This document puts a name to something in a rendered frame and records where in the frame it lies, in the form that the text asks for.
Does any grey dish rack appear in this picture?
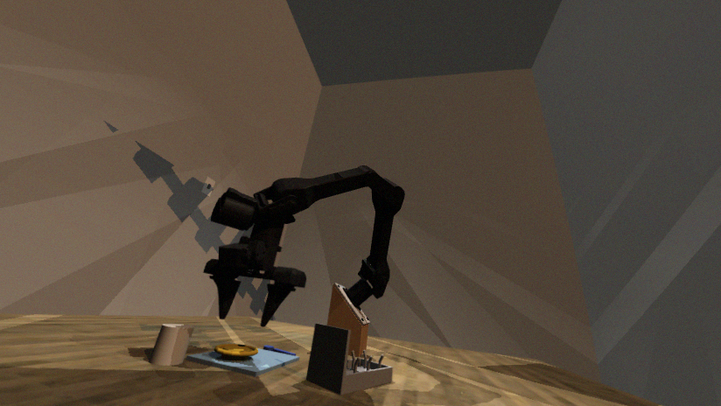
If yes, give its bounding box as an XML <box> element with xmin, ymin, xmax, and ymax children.
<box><xmin>306</xmin><ymin>324</ymin><xmax>392</xmax><ymax>396</ymax></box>

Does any light blue square mat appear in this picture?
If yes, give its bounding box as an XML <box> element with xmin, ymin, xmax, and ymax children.
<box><xmin>186</xmin><ymin>348</ymin><xmax>300</xmax><ymax>377</ymax></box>

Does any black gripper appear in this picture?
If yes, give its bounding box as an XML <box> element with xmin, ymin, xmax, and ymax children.
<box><xmin>203</xmin><ymin>234</ymin><xmax>306</xmax><ymax>326</ymax></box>

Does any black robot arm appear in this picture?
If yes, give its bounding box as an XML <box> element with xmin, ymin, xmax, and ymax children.
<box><xmin>211</xmin><ymin>165</ymin><xmax>405</xmax><ymax>310</ymax></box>

